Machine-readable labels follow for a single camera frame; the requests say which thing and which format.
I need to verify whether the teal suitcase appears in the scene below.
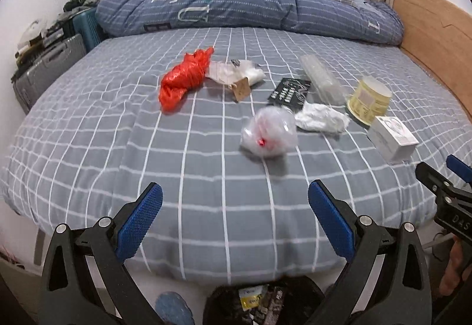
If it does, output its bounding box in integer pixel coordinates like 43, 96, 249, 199
72, 8, 107, 53

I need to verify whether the blue slipper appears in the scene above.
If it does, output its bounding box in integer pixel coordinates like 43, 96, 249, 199
155, 291, 195, 325

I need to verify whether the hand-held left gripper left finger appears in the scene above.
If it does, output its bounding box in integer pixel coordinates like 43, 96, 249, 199
39, 181, 165, 325

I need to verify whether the black trash bag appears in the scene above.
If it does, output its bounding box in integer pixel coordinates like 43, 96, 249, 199
203, 275, 327, 325

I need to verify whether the clear plastic bag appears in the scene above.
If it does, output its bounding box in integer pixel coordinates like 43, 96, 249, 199
240, 105, 297, 159

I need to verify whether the black printed card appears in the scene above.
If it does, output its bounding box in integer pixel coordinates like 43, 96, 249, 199
266, 77, 312, 109

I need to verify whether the yellow can with white lid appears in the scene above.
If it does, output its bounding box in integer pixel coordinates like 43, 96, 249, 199
346, 76, 393, 125

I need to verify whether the white cable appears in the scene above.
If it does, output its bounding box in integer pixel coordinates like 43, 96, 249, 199
422, 233, 452, 249

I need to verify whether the small white box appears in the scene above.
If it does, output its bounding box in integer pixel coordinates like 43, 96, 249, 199
367, 116, 420, 164

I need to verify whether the wooden headboard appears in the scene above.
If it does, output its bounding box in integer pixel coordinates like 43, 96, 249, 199
391, 0, 472, 115

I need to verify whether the yellow and white wrapper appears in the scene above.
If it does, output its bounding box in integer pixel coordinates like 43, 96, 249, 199
238, 286, 268, 311

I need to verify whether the dark cloth bundle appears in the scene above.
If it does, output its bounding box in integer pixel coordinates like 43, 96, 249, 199
63, 0, 100, 13

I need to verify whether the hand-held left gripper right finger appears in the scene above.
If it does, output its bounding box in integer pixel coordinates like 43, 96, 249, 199
308, 179, 434, 325

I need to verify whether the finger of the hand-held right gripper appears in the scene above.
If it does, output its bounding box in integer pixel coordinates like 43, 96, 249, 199
445, 154, 472, 186
415, 162, 472, 202

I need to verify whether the black printed wrapper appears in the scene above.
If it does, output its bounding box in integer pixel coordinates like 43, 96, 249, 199
254, 288, 285, 323

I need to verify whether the person's right hand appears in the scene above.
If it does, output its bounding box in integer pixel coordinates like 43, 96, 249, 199
439, 239, 472, 298

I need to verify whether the clear packet with white cloth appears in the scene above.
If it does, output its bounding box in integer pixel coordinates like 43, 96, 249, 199
204, 59, 266, 86

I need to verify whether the brown paper tag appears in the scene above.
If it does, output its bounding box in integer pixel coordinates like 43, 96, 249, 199
228, 77, 251, 103

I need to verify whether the blue striped duvet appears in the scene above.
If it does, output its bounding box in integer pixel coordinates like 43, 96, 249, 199
95, 0, 404, 46

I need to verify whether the grey suitcase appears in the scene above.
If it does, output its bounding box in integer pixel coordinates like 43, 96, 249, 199
12, 33, 87, 115

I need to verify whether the white tissue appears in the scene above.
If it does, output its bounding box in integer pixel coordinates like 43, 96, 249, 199
294, 101, 351, 134

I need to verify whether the bed with grey checked sheet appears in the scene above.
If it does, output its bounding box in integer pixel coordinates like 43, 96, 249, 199
0, 26, 472, 283

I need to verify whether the red plastic bag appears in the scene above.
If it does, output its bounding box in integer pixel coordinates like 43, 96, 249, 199
158, 47, 215, 112

